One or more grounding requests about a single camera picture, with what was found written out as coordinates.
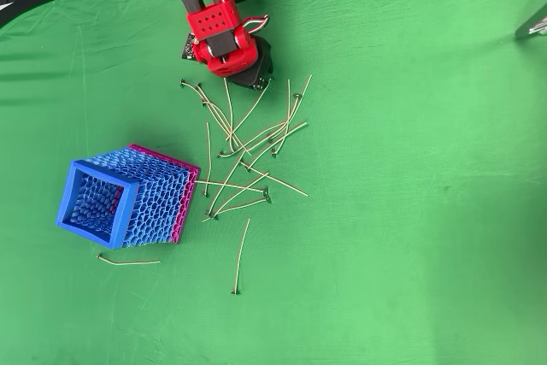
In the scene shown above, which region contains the candle wick with silver base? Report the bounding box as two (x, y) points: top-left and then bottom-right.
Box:
(210, 172), (270, 221)

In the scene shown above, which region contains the blue and magenta lattice basket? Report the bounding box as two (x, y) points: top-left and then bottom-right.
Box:
(54, 143), (202, 250)

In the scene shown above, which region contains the green cloth with black edge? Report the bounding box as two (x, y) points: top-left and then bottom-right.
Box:
(0, 0), (547, 365)

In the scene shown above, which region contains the chrome stand pole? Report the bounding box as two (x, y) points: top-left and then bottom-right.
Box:
(514, 3), (547, 41)

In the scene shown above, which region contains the red white servo cable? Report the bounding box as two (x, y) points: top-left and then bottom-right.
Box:
(237, 13), (271, 36)

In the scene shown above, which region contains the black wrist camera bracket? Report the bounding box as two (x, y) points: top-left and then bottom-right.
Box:
(181, 32), (198, 61)

